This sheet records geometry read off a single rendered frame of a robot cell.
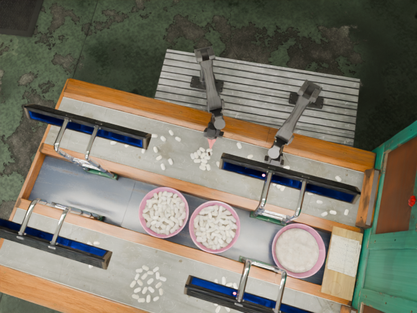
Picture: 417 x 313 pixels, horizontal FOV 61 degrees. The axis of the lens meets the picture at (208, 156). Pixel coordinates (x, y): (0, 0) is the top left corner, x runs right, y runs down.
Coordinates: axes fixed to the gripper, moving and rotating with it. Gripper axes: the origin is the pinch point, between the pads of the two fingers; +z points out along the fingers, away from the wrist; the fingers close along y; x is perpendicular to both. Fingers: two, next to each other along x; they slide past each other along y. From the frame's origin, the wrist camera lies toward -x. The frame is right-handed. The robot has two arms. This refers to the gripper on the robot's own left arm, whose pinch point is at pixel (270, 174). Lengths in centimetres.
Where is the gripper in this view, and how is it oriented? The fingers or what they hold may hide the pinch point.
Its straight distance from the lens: 192.8
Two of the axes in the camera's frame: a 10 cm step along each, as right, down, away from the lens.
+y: 9.6, 2.4, -1.2
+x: 2.2, -4.3, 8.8
